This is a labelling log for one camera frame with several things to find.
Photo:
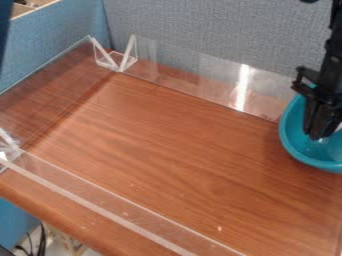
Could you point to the clear acrylic front panel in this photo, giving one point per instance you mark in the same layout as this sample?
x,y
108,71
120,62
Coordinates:
x,y
153,226

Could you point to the clear acrylic left panel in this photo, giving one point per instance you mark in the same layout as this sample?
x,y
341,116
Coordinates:
x,y
37,105

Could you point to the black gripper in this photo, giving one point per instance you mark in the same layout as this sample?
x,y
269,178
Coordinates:
x,y
321,86

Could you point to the clear acrylic back panel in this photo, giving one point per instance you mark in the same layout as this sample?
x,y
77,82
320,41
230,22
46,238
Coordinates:
x,y
230,84

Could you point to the blue plastic bowl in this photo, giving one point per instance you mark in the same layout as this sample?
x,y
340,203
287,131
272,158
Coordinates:
x,y
323,153

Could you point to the clear acrylic panel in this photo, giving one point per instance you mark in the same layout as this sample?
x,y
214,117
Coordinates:
x,y
153,226
37,105
230,84

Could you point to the wooden shelf top left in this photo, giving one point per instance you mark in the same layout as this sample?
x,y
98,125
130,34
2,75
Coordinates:
x,y
25,7

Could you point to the clear acrylic corner bracket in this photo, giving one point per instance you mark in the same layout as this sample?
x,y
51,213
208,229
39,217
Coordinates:
x,y
114,60

